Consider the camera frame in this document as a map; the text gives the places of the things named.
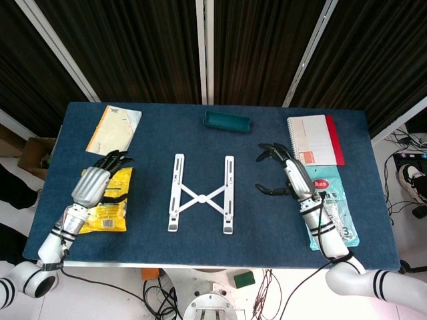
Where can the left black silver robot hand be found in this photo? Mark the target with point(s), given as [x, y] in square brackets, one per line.
[90, 186]

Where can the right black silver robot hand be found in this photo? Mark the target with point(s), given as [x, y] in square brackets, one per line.
[298, 180]

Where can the white folding laptop stand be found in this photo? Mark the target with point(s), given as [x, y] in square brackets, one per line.
[201, 199]

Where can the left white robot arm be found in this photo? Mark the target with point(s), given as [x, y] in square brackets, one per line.
[73, 221]

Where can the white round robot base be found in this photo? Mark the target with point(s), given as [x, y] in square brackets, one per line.
[213, 300]

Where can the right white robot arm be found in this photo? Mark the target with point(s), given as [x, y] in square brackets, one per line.
[327, 236]

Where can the light blue snack bag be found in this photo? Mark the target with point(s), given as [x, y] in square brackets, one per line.
[330, 180]

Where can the yellow snack bag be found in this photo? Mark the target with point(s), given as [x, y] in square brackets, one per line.
[110, 220]

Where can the white spiral notebook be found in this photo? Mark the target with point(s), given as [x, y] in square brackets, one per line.
[313, 136]

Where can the red notebook cover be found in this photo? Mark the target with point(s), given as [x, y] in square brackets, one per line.
[337, 143]

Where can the cream booklet with orange spine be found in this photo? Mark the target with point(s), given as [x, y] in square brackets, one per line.
[113, 130]

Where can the brown cardboard box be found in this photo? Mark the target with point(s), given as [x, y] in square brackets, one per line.
[33, 153]

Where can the black fabric bundle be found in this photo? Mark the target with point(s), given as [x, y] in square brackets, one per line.
[15, 186]

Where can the teal plastic tray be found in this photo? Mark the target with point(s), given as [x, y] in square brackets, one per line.
[227, 125]

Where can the blue fabric table mat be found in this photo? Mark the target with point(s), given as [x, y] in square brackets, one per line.
[166, 246]

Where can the orange object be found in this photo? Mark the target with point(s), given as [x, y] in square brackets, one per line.
[150, 274]

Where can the white black sneaker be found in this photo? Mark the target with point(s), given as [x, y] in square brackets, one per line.
[412, 180]

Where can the green block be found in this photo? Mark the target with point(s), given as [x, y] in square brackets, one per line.
[244, 280]

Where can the dark curtain panel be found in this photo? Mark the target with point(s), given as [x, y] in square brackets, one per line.
[133, 50]
[377, 50]
[20, 50]
[260, 50]

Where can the black table caster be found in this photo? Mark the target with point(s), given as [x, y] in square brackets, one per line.
[404, 266]

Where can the white frame post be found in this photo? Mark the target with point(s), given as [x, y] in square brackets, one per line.
[58, 50]
[400, 121]
[204, 50]
[311, 50]

